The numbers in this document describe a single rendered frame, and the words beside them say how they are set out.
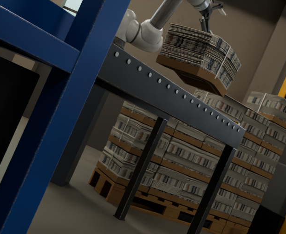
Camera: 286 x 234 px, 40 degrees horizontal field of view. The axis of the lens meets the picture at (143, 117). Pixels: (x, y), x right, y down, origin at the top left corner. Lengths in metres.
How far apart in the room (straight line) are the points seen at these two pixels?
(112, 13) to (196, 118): 0.90
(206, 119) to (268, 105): 1.82
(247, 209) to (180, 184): 0.79
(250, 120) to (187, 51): 1.40
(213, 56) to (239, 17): 3.75
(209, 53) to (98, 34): 1.17
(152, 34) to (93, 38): 1.80
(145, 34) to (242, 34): 3.17
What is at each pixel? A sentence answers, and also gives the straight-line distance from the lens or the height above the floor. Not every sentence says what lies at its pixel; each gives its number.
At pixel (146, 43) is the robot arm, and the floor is 1.12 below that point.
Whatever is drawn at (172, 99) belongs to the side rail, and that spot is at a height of 0.74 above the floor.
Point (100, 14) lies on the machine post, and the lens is 0.98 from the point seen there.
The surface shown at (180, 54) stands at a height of 1.02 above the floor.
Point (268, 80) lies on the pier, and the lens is 5.59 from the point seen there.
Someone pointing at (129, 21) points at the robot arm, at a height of 1.19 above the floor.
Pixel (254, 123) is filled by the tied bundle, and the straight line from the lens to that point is 3.41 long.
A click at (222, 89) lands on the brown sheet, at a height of 0.96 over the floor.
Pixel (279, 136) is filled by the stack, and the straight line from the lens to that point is 3.65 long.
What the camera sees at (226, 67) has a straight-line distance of 2.25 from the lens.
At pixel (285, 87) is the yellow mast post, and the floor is 1.54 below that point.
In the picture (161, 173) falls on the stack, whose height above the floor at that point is 0.32.
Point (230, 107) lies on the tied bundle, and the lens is 3.23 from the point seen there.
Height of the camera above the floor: 0.60
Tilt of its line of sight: 1 degrees up
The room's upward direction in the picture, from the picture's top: 24 degrees clockwise
